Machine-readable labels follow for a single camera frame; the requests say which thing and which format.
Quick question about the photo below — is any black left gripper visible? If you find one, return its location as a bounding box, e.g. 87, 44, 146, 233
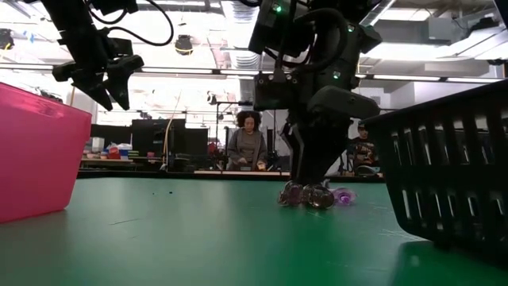
51, 26, 144, 112

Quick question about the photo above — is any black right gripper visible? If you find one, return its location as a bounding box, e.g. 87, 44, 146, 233
253, 70, 381, 187

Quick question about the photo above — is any translucent purple witch hat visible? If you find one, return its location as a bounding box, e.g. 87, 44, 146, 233
331, 186, 357, 207

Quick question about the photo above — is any black slotted plastic basket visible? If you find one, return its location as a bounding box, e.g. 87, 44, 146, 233
361, 79, 508, 267

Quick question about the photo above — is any person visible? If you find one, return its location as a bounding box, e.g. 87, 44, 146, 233
347, 122, 380, 176
225, 110, 269, 172

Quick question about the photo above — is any ceiling light strip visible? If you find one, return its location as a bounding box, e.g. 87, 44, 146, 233
140, 67, 215, 75
372, 74, 441, 82

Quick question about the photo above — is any workbench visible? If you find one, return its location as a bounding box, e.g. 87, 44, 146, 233
81, 157, 164, 172

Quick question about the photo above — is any round black hanging lamp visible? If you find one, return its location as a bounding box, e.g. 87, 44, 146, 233
174, 34, 194, 56

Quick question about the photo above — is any pink plastic bin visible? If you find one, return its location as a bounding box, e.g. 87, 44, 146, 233
0, 82, 93, 224

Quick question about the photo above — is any green table mat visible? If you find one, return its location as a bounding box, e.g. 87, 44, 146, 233
0, 176, 508, 286

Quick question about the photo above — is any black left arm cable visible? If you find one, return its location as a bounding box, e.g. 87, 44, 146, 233
87, 0, 175, 47

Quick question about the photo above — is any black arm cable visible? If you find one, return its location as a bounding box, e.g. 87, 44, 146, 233
87, 0, 175, 47
264, 6, 351, 75

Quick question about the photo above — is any silver ribbed duct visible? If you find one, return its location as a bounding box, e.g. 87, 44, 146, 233
232, 2, 261, 71

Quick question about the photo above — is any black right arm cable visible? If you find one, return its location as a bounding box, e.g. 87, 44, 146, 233
264, 6, 351, 75

